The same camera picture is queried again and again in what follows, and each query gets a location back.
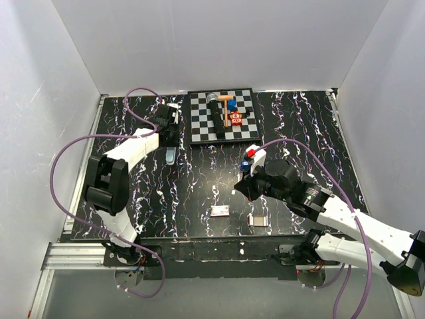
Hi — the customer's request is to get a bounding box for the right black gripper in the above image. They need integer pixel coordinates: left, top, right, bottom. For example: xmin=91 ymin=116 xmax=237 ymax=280
xmin=234 ymin=161 xmax=289 ymax=203

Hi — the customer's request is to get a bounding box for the purple cable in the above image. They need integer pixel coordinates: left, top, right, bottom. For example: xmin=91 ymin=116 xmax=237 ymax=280
xmin=247 ymin=138 xmax=373 ymax=319
xmin=49 ymin=87 xmax=167 ymax=298

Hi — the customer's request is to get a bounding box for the black white checkerboard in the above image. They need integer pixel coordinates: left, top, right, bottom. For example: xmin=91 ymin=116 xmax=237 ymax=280
xmin=189 ymin=88 xmax=262 ymax=145

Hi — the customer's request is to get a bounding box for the open staple box tray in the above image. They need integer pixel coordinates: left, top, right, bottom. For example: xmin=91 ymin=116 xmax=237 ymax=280
xmin=248 ymin=214 xmax=269 ymax=227

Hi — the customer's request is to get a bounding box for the blue black stapler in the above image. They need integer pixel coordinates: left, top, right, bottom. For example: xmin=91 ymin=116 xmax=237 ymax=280
xmin=240 ymin=159 xmax=252 ymax=173

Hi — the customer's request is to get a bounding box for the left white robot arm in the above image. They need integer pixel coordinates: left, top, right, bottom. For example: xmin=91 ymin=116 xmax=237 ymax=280
xmin=82 ymin=103 xmax=180 ymax=266

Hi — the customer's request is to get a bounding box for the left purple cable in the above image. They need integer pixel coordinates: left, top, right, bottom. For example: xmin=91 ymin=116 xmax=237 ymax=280
xmin=49 ymin=87 xmax=167 ymax=298

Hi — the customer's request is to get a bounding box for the wooden toy hammer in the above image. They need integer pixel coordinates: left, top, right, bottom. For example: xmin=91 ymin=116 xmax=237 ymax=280
xmin=218 ymin=95 xmax=233 ymax=128

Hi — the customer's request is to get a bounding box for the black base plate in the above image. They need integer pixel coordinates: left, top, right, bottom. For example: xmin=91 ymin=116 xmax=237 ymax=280
xmin=102 ymin=232 xmax=366 ymax=282

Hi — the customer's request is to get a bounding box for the red white staple box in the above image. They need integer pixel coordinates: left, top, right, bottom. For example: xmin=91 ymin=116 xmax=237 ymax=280
xmin=211 ymin=205 xmax=230 ymax=217

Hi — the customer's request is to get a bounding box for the blue toy block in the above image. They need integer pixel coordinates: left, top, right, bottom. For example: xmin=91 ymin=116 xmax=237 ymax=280
xmin=227 ymin=99 xmax=237 ymax=112

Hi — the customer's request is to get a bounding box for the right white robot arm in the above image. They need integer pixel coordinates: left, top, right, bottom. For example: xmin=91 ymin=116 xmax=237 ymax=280
xmin=234 ymin=159 xmax=424 ymax=296

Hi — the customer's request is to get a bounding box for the aluminium frame rail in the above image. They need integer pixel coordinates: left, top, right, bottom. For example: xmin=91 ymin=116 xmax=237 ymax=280
xmin=27 ymin=94 xmax=109 ymax=318

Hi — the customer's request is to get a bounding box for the black microphone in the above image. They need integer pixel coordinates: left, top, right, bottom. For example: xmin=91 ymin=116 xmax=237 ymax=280
xmin=206 ymin=92 xmax=225 ymax=140

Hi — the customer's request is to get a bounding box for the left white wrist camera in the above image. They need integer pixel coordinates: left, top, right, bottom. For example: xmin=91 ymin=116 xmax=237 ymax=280
xmin=167 ymin=103 xmax=181 ymax=124

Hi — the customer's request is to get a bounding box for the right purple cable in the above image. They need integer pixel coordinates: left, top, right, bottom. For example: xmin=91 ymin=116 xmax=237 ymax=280
xmin=247 ymin=138 xmax=373 ymax=319

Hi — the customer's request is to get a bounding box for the light blue stapler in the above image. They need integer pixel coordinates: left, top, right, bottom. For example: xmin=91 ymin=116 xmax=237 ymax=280
xmin=165 ymin=147 xmax=177 ymax=165

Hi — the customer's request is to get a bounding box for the red toy figure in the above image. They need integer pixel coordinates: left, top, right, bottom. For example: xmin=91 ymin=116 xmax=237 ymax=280
xmin=229 ymin=112 xmax=242 ymax=126

